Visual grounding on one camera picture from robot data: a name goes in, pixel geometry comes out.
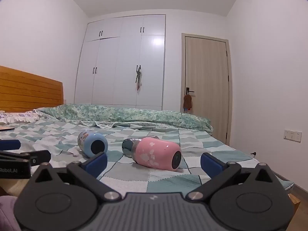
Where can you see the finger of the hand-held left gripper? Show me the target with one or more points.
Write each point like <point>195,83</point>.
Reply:
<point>9,144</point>
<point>38,157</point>

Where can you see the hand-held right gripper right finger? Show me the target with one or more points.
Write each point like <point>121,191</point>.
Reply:
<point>211,164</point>

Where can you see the green floral quilt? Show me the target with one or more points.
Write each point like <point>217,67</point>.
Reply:
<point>134,116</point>

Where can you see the brown hanging pouch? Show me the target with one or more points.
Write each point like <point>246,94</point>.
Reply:
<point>188,101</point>

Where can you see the white wardrobe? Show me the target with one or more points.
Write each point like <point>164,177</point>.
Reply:
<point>120,65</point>

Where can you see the frilled floral pillow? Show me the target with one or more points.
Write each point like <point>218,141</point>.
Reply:
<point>21,116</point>

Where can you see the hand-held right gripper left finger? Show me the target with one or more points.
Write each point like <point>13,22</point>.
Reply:
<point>94,164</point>

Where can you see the wooden bed frame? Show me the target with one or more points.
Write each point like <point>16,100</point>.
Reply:
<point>294,201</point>

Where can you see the pink cup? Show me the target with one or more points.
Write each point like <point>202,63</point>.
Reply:
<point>154,153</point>

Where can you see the white wall socket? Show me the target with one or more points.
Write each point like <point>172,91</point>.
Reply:
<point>292,135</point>

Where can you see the flat book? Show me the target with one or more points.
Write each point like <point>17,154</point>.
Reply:
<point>6,128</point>

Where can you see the beige wooden door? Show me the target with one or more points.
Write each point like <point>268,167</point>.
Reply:
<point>207,81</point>

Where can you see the purple clothing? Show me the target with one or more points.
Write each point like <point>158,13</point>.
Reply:
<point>8,214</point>

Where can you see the wooden headboard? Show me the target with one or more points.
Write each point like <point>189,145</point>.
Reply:
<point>28,91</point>

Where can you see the checked bedsheet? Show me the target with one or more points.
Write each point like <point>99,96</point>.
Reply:
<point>154,178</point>

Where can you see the blue printed cup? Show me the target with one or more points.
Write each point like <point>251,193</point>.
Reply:
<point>90,142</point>

